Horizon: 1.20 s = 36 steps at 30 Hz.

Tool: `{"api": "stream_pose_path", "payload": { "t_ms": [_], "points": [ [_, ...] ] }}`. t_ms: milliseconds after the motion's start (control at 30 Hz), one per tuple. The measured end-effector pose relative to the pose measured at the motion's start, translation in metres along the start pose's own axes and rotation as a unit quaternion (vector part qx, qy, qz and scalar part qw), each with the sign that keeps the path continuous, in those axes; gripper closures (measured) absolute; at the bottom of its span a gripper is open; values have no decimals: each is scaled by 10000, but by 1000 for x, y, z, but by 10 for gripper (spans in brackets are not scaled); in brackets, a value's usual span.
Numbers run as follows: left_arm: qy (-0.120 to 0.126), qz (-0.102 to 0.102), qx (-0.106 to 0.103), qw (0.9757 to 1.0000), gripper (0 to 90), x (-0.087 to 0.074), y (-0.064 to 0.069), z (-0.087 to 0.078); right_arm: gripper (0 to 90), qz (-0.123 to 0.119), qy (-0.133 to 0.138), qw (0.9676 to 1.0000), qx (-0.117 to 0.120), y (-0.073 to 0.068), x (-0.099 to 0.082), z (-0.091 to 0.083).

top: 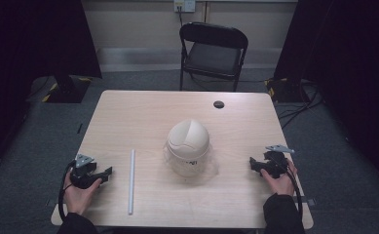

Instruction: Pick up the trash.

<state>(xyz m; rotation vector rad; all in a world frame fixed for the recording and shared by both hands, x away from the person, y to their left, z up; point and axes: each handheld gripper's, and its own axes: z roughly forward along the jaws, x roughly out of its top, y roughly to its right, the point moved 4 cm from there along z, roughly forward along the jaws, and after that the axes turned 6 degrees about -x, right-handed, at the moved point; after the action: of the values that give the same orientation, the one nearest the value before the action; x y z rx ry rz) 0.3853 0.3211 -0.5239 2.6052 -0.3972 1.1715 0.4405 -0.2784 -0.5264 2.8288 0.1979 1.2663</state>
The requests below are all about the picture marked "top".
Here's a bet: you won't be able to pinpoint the black curtain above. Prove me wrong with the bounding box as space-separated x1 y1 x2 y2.
0 0 103 175
273 0 379 193

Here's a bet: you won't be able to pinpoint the black floor cables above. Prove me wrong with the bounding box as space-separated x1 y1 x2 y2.
275 81 324 130

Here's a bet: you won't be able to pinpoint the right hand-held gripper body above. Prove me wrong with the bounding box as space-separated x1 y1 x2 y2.
262 144 296 179

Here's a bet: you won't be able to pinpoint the person's left hand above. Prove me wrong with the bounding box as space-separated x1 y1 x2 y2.
62 170 103 216

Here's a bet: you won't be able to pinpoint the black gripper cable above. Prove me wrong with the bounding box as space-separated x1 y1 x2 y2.
57 160 78 222
284 164 305 222

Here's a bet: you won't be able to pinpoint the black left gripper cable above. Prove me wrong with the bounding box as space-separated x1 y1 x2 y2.
57 160 78 222

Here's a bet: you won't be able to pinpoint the black stand base striped tape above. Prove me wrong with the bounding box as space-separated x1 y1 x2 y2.
41 74 94 104
264 77 310 104

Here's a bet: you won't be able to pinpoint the black folding chair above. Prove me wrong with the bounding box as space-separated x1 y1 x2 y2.
178 21 249 93

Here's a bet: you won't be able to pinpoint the white plastic tube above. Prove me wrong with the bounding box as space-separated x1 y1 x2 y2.
127 148 136 216

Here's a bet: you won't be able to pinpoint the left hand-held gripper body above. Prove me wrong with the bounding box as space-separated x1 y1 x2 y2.
69 153 97 190

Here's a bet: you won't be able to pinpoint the person's right hand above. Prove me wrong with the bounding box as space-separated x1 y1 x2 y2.
259 158 299 197

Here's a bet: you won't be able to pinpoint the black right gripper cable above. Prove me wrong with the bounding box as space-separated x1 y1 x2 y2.
284 164 305 222

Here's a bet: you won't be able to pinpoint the white wall socket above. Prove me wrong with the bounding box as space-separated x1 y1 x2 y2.
172 0 197 14

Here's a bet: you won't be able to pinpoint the grey tape strip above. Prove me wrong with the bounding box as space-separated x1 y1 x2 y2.
292 196 317 208

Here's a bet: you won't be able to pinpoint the black wall socket cable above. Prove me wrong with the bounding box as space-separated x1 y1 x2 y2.
176 5 185 28

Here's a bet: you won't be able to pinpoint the white lidded trash bin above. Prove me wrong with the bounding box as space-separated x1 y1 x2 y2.
163 118 216 178

